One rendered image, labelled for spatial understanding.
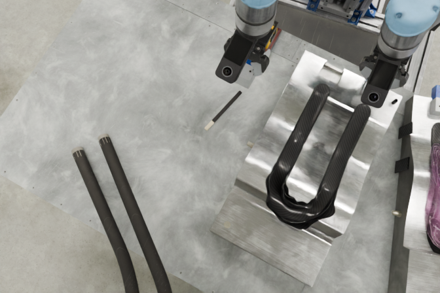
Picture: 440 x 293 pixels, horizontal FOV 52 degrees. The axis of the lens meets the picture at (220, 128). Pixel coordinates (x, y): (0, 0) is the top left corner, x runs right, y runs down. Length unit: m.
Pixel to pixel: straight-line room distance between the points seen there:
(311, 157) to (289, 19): 1.02
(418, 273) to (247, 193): 0.40
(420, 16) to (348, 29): 1.24
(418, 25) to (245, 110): 0.54
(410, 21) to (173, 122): 0.65
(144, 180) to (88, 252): 0.89
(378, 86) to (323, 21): 1.07
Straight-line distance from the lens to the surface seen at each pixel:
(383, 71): 0.95
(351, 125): 1.12
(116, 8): 1.34
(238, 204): 1.07
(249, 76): 1.04
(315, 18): 2.00
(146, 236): 1.04
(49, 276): 2.05
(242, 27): 0.85
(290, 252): 1.07
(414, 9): 0.79
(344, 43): 1.97
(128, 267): 1.06
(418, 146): 1.18
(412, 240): 1.13
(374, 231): 1.18
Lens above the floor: 1.92
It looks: 74 degrees down
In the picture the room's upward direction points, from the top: 2 degrees counter-clockwise
